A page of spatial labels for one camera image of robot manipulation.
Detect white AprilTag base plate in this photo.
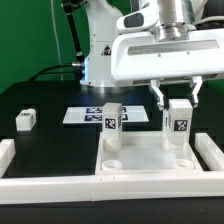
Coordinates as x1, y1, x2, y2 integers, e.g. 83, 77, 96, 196
63, 105, 149, 124

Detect grey hanging cable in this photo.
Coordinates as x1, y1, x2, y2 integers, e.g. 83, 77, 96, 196
50, 0, 64, 81

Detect black cable at base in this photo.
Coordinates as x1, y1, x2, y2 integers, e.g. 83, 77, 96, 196
27, 61, 86, 83

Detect white U-shaped obstacle fence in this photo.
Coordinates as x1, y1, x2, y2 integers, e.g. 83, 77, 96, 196
0, 133, 224, 205

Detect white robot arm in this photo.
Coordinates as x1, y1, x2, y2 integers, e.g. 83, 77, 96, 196
81, 0, 224, 109

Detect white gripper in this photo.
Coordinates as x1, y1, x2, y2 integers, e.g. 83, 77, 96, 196
111, 29, 224, 110

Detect white square tabletop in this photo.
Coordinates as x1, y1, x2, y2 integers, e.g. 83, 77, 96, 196
95, 131, 202, 175

